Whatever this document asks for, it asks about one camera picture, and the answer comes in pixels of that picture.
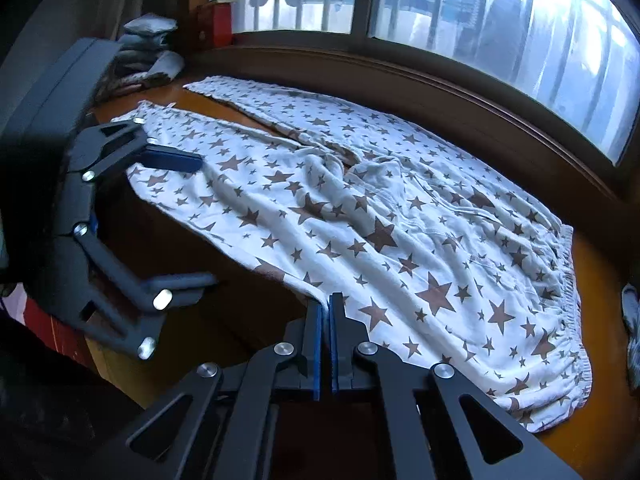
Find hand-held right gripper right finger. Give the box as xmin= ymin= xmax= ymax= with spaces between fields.
xmin=329 ymin=292 xmax=586 ymax=480

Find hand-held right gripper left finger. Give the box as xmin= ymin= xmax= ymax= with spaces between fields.
xmin=125 ymin=300 xmax=323 ymax=480

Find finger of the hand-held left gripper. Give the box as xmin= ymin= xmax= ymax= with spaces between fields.
xmin=65 ymin=117 xmax=204 ymax=184
xmin=44 ymin=224 xmax=219 ymax=362

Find white star-printed pants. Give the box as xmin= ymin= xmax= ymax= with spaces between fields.
xmin=111 ymin=75 xmax=593 ymax=435

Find pile of folded grey clothes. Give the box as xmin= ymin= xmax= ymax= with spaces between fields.
xmin=95 ymin=15 xmax=187 ymax=102

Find red box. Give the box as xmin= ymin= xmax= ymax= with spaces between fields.
xmin=195 ymin=0 xmax=235 ymax=52

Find brown wooden window sill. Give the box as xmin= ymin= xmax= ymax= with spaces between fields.
xmin=185 ymin=32 xmax=631 ymax=211

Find grey striped cloth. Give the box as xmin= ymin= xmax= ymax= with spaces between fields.
xmin=621 ymin=282 xmax=640 ymax=391

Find barred glass window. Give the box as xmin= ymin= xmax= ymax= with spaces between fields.
xmin=220 ymin=0 xmax=640 ymax=166

